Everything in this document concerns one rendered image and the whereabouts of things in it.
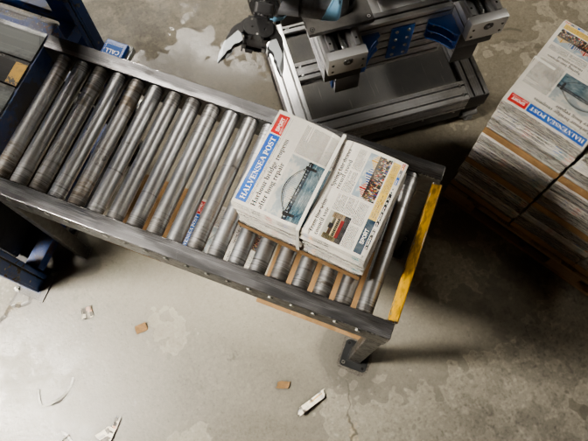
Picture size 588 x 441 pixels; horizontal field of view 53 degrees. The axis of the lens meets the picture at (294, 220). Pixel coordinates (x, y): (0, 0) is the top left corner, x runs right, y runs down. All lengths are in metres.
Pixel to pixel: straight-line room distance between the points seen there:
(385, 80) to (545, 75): 0.82
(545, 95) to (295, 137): 0.83
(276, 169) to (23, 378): 1.54
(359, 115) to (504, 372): 1.19
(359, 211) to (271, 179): 0.24
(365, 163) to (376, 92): 1.09
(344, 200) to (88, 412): 1.49
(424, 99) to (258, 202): 1.27
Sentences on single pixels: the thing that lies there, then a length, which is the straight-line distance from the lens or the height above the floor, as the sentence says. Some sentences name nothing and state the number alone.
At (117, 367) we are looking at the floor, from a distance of 2.53.
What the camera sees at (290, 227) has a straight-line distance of 1.46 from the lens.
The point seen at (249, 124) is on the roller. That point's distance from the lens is 1.83.
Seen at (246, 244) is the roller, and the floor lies 0.80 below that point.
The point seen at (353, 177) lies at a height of 1.03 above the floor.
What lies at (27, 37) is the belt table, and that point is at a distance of 2.18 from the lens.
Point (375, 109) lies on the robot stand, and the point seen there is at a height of 0.23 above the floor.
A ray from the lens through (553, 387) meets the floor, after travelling 2.62.
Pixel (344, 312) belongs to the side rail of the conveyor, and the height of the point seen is 0.80.
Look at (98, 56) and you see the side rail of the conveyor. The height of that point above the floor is 0.80.
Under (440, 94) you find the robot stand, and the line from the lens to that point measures 2.61.
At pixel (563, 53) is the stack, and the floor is 0.83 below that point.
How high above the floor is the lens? 2.42
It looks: 72 degrees down
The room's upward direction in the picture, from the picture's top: 2 degrees counter-clockwise
